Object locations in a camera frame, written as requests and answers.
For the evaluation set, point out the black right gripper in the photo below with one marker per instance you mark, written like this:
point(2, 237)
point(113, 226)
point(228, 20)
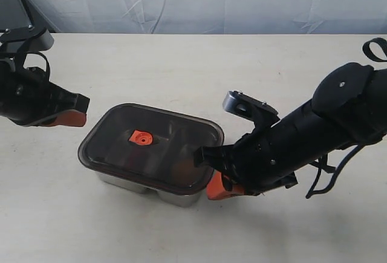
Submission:
point(237, 170)

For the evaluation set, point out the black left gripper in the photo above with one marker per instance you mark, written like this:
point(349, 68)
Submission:
point(43, 103)

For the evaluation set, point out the yellow cheese wedge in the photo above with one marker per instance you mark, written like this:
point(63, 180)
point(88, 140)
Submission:
point(184, 173)

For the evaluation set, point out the lunch box lid orange seal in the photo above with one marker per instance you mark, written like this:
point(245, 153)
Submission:
point(140, 143)

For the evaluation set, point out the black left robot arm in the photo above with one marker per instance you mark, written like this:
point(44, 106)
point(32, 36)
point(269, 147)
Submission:
point(9, 91)

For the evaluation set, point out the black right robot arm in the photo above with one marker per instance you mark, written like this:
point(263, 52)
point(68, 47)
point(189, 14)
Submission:
point(347, 110)

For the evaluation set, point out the steel two-compartment lunch box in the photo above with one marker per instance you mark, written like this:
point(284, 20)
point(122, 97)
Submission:
point(173, 199)

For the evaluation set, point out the white backdrop cloth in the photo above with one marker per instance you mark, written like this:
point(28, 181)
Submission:
point(204, 16)

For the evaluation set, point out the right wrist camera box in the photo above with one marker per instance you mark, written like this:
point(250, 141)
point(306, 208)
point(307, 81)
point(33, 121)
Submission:
point(260, 113)

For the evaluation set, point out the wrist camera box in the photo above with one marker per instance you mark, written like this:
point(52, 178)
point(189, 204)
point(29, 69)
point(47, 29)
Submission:
point(25, 39)
point(260, 113)

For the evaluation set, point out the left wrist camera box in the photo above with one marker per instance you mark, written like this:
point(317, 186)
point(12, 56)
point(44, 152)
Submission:
point(25, 39)

